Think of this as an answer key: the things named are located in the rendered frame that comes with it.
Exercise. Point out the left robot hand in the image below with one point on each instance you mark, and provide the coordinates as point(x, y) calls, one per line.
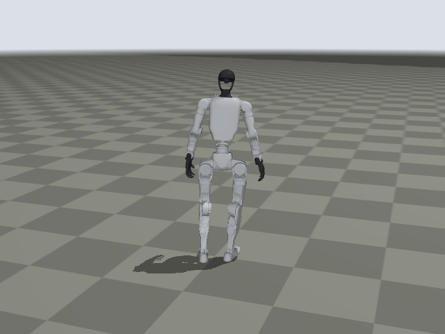
point(189, 173)

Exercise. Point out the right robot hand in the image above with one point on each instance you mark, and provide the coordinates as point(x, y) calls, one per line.
point(261, 167)

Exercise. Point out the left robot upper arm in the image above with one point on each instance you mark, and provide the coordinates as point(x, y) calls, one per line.
point(199, 116)

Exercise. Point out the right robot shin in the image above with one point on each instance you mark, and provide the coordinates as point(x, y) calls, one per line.
point(233, 225)

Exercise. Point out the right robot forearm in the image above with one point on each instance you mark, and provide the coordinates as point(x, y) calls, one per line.
point(254, 143)

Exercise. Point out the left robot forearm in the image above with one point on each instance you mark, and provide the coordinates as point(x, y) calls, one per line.
point(192, 143)

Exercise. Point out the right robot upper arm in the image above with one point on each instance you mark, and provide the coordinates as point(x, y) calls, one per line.
point(246, 107)

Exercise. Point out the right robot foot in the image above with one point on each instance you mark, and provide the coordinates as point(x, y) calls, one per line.
point(229, 256)

